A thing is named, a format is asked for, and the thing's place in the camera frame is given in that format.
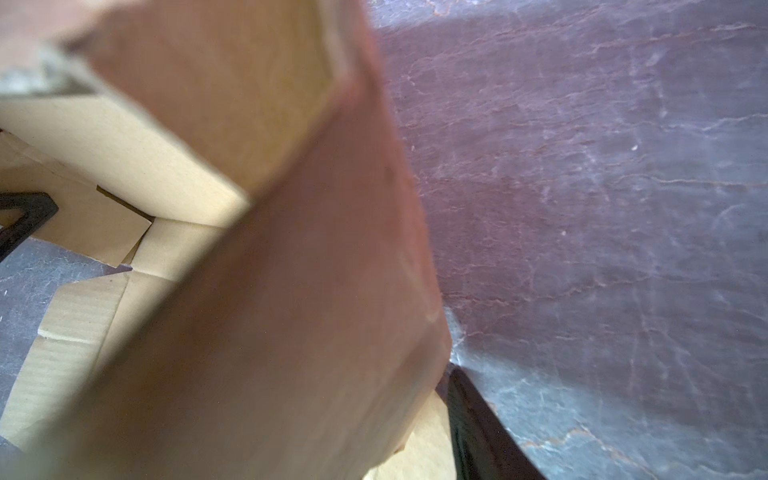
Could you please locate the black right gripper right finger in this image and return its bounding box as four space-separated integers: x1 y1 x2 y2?
446 367 545 480

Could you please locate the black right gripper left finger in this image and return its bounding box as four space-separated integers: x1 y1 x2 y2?
0 192 59 261

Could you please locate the brown cardboard box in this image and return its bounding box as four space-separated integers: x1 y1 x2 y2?
1 1 450 479

